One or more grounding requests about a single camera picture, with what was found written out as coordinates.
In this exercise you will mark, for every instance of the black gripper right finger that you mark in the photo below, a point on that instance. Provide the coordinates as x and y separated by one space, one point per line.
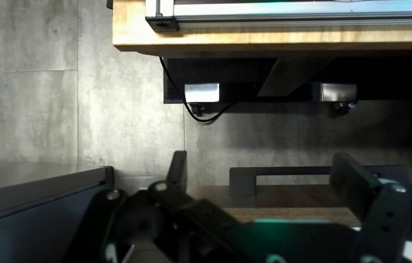
379 196

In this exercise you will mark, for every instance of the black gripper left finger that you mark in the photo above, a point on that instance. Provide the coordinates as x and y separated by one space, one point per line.
177 172

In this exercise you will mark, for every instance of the black drawer handle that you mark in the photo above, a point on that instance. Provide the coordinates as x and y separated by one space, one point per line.
243 180

